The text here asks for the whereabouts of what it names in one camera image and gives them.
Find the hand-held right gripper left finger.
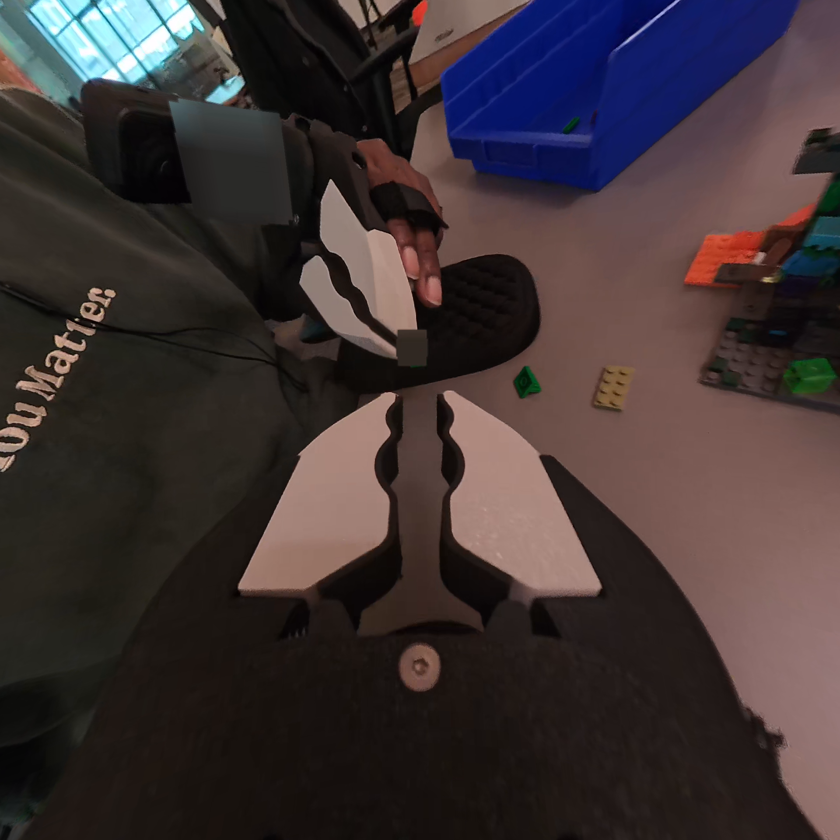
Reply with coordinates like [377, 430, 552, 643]
[238, 392, 403, 636]

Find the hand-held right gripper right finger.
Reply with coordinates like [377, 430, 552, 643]
[436, 390, 603, 636]

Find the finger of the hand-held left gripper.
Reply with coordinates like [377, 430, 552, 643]
[298, 255, 399, 360]
[318, 178, 421, 336]

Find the tan toy brick plate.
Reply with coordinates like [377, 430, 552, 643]
[592, 365, 636, 412]

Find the blue storage bin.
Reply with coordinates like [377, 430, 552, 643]
[441, 0, 803, 193]

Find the grey desk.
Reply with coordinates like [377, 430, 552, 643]
[272, 0, 840, 834]

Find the person's left hand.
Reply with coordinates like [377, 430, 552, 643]
[357, 138, 444, 308]

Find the toy brick tower model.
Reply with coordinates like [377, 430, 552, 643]
[699, 128, 840, 414]

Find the orange toy brick plate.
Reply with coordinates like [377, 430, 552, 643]
[684, 203, 818, 287]

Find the black thin earphone cable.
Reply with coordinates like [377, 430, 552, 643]
[0, 281, 309, 395]

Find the glass window wall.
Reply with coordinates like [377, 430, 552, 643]
[0, 0, 227, 99]

